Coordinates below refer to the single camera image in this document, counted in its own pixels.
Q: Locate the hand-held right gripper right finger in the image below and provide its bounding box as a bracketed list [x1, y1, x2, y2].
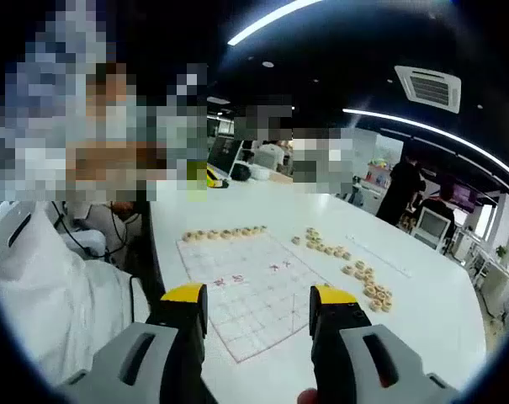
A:
[308, 284, 464, 404]

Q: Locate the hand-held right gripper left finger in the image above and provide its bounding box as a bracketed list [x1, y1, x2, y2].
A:
[56, 282, 217, 404]

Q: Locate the group of black-marked chess pieces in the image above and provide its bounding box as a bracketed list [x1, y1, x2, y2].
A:
[181, 226, 335, 256]

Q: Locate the group of red-marked chess pieces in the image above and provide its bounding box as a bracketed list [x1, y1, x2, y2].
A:
[332, 246, 395, 314]

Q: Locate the clear paper chessboard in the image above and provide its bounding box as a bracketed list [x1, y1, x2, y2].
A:
[176, 231, 335, 364]

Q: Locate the person's right hand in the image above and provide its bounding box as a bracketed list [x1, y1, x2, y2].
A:
[297, 386, 321, 404]

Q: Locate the open laptop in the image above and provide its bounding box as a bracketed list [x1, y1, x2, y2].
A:
[206, 137, 244, 180]

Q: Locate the white round object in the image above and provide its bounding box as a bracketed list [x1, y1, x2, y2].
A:
[249, 164, 273, 183]

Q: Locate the white mesh office chair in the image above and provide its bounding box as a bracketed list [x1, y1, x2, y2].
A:
[411, 207, 451, 251]

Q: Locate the white office desk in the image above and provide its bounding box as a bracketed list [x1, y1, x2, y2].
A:
[447, 226, 509, 322]

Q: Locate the shelf with colourful items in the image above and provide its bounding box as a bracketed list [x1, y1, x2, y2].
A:
[366, 157, 392, 187]

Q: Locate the long curved ceiling light strip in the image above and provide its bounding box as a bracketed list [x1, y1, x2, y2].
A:
[227, 0, 323, 47]

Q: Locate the white chest-worn device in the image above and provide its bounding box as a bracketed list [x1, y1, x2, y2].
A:
[0, 200, 40, 263]

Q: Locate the ceiling air conditioner vent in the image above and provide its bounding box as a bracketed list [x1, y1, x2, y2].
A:
[394, 65, 463, 115]

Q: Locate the white table cable cover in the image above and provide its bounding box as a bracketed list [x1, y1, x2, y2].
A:
[345, 234, 414, 279]

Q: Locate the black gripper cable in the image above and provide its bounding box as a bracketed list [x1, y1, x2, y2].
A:
[50, 200, 131, 265]

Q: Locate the purple wall screen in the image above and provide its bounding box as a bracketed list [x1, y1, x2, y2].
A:
[451, 184, 476, 208]

